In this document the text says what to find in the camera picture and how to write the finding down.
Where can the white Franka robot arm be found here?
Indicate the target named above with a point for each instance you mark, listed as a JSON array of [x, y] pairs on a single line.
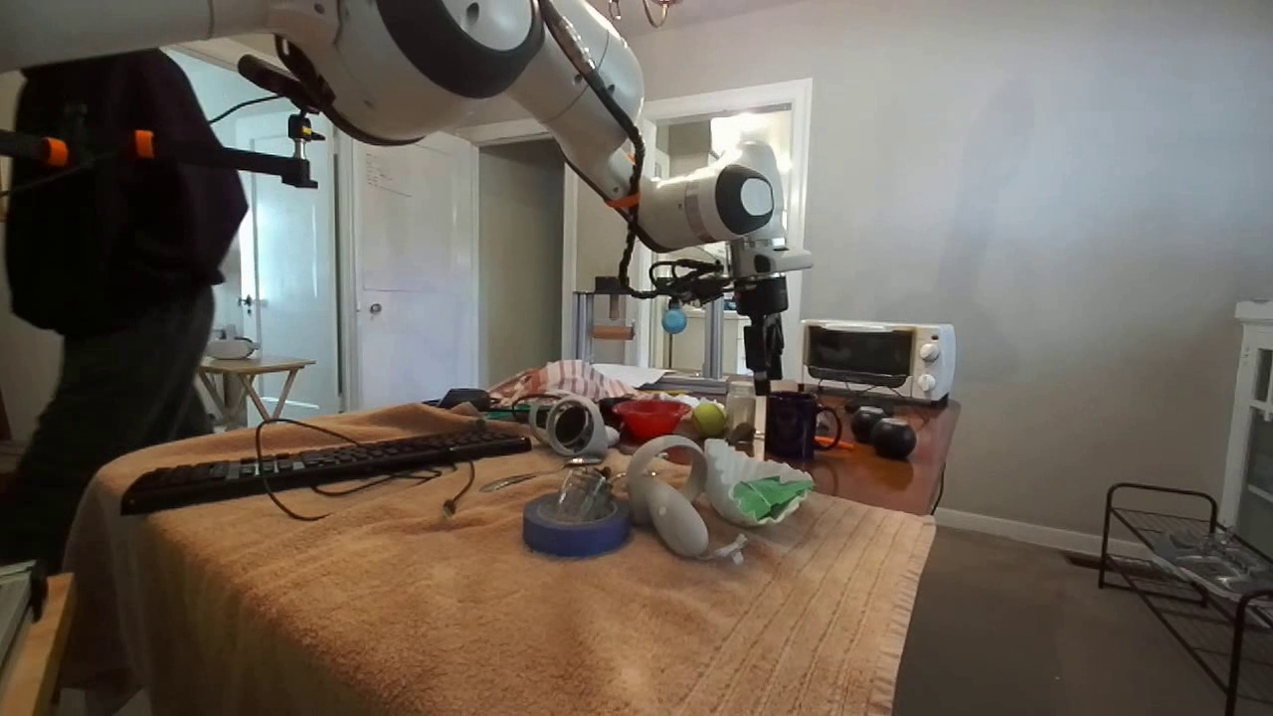
[[450, 53]]

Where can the white paper coffee filter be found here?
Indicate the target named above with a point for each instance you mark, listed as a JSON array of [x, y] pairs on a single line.
[[723, 479]]

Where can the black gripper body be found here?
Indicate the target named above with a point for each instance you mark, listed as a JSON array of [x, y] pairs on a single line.
[[766, 308]]

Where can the red bowl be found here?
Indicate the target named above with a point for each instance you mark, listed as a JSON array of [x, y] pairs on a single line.
[[651, 423]]

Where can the black computer keyboard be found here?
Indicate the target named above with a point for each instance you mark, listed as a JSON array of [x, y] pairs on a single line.
[[320, 468]]

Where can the black bar camera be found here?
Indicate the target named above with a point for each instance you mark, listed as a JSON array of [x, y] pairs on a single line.
[[273, 82]]

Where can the small wooden folding table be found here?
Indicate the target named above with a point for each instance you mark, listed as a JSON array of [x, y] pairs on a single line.
[[251, 368]]

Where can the small blue ball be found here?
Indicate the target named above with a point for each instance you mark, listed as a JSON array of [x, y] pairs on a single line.
[[673, 321]]

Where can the light wooden box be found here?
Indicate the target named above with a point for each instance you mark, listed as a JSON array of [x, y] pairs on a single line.
[[35, 661]]

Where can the yellow-green tennis ball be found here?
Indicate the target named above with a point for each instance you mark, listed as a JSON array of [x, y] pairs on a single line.
[[712, 418]]

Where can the blue tape roll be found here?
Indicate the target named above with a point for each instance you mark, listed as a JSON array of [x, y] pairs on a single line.
[[543, 536]]

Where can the small spice jar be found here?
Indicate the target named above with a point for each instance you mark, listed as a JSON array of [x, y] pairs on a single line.
[[742, 417]]

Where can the white toaster oven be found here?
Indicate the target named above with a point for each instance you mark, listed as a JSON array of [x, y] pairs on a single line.
[[937, 361]]

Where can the metal frame stand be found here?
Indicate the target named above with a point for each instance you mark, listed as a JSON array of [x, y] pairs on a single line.
[[599, 311]]

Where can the black mug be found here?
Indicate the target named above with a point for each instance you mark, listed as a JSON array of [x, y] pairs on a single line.
[[795, 427]]

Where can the person in dark clothes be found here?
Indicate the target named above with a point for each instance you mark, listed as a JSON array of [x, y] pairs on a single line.
[[120, 202]]

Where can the clear glass piece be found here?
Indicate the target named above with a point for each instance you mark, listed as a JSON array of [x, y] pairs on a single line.
[[582, 495]]

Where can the dark round ball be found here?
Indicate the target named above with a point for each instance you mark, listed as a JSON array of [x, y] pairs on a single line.
[[865, 423], [898, 440]]

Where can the green foil packet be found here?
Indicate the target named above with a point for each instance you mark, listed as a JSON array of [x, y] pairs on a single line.
[[769, 499]]

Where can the ceiling light fixture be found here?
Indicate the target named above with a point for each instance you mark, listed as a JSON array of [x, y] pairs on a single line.
[[656, 8]]

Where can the red white striped cloth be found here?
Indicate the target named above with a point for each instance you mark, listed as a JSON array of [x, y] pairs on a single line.
[[563, 378]]

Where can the white teapot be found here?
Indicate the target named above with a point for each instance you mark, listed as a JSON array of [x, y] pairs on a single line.
[[234, 348]]

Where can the tan orange terry towel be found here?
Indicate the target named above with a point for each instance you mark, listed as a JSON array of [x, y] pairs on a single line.
[[399, 597]]

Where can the white glass-front side cabinet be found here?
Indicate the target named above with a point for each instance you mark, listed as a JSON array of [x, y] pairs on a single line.
[[1250, 330]]

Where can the white panel door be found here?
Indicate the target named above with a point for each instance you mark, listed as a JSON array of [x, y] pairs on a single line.
[[411, 264]]

